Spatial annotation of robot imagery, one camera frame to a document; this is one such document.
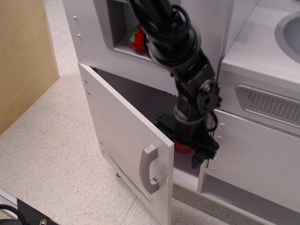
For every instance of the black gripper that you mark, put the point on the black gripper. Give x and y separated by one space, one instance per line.
194 134

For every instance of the aluminium frame rail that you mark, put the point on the aluminium frame rail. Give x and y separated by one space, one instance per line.
7 198

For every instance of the white low fridge door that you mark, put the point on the white low fridge door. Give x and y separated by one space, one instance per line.
122 133

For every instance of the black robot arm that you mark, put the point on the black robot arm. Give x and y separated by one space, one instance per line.
172 42

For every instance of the grey vent grille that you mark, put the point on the grey vent grille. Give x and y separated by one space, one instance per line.
269 105

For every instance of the grey toy sink basin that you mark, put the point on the grey toy sink basin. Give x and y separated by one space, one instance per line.
287 34

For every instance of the white oven cabinet door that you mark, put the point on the white oven cabinet door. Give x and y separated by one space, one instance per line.
258 159

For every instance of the grey fridge door handle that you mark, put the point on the grey fridge door handle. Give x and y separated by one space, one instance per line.
149 154

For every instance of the upper brass hinge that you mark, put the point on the upper brass hinge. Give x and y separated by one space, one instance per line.
213 127

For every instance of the orange toy cup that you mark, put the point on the orange toy cup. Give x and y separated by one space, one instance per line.
181 147

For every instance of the white toy kitchen counter unit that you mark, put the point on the white toy kitchen counter unit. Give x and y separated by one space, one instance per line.
255 59

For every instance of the brass hinge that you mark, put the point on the brass hinge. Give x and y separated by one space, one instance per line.
213 127
206 163

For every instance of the plywood panel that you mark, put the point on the plywood panel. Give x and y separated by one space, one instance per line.
28 66

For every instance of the lower brass hinge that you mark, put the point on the lower brass hinge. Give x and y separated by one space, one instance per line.
206 163

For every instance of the red toy strawberry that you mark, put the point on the red toy strawberry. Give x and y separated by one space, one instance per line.
136 39

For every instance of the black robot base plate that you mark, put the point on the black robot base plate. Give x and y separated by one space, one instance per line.
26 215

